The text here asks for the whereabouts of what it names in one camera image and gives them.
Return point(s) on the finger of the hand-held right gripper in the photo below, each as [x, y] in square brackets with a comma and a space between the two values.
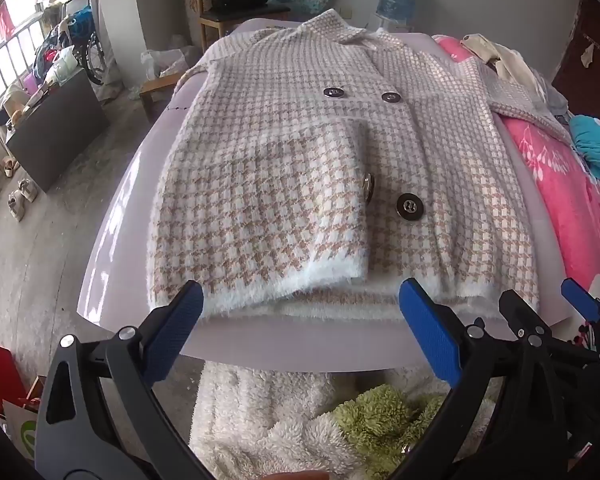
[517, 310]
[580, 297]

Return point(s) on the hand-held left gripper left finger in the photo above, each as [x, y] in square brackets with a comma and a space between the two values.
[175, 330]

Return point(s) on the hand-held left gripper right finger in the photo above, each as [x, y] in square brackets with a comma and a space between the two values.
[430, 330]

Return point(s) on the beige houndstooth coat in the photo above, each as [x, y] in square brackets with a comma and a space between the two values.
[280, 160]

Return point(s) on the beige clothes pile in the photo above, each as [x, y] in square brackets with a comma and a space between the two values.
[515, 67]

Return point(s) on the pink floral blanket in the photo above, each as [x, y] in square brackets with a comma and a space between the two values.
[555, 200]

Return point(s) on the green fleece cloth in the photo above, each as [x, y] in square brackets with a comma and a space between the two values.
[375, 420]

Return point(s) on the white fleece blanket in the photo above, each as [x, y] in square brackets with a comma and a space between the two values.
[260, 410]

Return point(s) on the white and green bag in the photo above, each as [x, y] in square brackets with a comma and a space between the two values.
[25, 432]

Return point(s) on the grey cloth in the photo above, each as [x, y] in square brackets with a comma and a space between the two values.
[557, 102]

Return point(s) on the dark grey cabinet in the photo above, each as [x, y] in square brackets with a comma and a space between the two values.
[55, 130]

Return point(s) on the small hanging beige cloth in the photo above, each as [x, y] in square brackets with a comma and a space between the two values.
[587, 55]

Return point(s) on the small wooden stool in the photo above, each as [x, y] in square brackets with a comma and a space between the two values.
[155, 87]

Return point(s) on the clear plastic bag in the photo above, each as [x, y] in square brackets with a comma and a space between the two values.
[167, 60]

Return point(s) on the brown door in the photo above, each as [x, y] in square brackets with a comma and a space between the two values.
[590, 25]

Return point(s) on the white water dispenser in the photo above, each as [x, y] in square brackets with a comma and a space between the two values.
[395, 25]

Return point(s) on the wheelchair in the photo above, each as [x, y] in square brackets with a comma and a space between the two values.
[82, 25]

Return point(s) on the wooden chair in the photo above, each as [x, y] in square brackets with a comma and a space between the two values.
[245, 14]

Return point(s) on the white wall socket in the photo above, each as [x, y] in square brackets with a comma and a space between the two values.
[346, 12]

